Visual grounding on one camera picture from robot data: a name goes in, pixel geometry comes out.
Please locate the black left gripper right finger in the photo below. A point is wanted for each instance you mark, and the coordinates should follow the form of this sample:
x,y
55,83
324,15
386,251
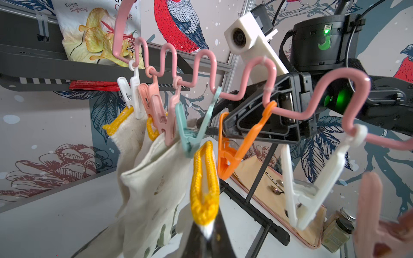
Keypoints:
x,y
219,243

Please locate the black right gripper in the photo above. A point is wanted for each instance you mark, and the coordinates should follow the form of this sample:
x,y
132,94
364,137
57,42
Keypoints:
x,y
271,113

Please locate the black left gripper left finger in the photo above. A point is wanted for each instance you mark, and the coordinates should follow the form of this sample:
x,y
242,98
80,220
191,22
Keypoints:
x,y
196,245

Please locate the pink clip hanger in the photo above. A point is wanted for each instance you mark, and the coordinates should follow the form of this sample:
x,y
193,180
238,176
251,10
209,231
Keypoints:
x,y
362,81

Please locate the white knit glove yellow cuff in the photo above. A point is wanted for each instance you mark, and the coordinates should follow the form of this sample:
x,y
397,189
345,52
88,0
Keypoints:
x,y
128,133

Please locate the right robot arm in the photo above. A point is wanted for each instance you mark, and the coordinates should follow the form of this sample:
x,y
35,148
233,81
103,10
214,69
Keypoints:
x,y
321,54

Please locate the beige cloth mat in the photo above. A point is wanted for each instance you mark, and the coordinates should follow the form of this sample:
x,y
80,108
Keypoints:
x,y
246,174

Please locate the copper spoon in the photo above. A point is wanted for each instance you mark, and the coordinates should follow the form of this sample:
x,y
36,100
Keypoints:
x,y
276,190

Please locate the pink tray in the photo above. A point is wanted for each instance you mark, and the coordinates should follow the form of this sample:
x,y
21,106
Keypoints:
x,y
276,226

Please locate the teal clothespin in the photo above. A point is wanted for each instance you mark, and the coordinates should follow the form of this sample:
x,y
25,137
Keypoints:
x,y
191,138

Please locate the glass jar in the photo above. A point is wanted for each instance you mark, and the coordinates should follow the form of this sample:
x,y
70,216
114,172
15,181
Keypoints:
x,y
337,230

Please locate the red cassava chips bag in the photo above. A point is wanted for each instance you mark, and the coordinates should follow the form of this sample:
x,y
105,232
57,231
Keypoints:
x,y
88,28

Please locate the spotted handle spoon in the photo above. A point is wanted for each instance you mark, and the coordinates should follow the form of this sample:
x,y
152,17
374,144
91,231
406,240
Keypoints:
x,y
277,182

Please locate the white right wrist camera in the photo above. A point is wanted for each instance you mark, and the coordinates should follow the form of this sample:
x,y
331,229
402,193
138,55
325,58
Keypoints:
x,y
249,37

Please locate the black wall basket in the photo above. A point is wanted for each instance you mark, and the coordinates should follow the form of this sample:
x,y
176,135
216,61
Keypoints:
x,y
33,58

